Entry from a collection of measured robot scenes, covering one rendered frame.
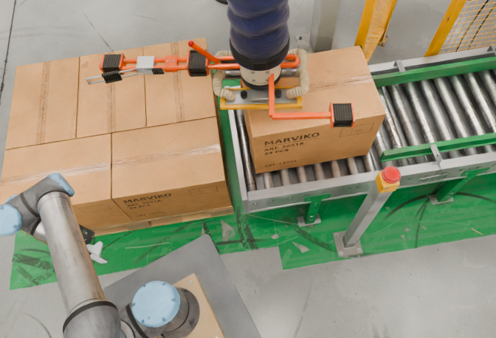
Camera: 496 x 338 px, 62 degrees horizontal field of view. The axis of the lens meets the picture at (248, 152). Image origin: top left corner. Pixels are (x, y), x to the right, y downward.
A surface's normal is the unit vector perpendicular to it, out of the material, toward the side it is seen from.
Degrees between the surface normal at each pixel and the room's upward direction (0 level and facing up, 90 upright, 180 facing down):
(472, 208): 0
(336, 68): 0
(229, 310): 0
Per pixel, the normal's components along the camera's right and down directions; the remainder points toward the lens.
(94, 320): 0.33, -0.73
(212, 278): -0.05, -0.45
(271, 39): 0.40, 0.65
